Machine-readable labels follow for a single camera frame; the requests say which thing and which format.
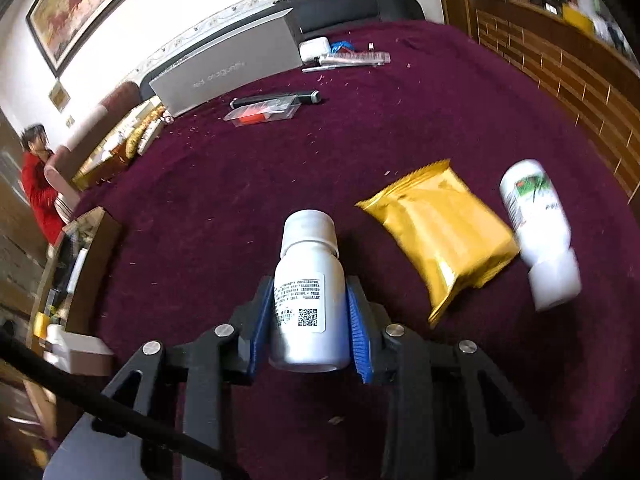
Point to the silver pen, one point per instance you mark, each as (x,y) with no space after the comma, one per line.
(320,67)

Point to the gold wall plaque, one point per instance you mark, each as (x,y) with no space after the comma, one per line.
(59,95)

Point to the yellow box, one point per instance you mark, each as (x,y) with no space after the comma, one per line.
(580,16)

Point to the black bag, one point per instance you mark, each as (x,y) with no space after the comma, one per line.
(350,5)

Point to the clear plastic box with red item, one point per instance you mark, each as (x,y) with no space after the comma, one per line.
(260,114)

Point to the small white pill bottle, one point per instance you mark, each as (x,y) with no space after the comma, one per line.
(305,280)

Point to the gold gift packages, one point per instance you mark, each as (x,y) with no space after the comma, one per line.
(115,155)

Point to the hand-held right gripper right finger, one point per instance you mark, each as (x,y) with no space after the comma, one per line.
(357,335)

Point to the brown brick-pattern counter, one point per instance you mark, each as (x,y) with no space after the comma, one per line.
(550,60)

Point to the gold snack packet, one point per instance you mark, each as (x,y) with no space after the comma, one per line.
(440,230)

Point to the white box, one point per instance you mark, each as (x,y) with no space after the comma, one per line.
(80,355)

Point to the white charger case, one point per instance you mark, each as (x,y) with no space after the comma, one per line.
(314,49)

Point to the large white bottle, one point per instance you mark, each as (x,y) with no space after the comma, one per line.
(540,230)

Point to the cardboard box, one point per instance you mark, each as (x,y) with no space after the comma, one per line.
(90,260)

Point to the framed painting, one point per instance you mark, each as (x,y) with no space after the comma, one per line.
(85,5)

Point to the clear toothbrush package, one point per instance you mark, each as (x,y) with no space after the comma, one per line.
(355,58)

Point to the black marker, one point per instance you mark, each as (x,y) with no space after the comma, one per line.
(310,96)

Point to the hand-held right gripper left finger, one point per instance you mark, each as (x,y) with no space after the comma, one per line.
(262,320)

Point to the grey rectangular box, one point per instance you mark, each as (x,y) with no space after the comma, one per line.
(225,65)

